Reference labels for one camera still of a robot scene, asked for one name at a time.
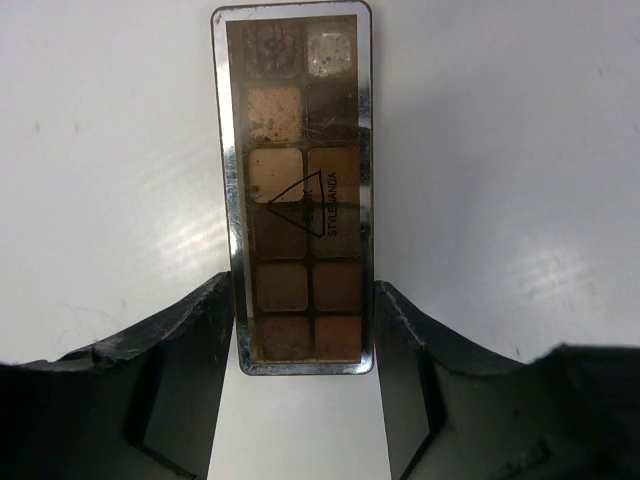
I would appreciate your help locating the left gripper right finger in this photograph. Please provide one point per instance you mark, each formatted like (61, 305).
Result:
(456, 410)

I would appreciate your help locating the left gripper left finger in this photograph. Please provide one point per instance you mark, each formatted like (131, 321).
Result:
(142, 403)

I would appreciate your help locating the brown eyeshadow palette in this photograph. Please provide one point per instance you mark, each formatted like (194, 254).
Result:
(294, 101)

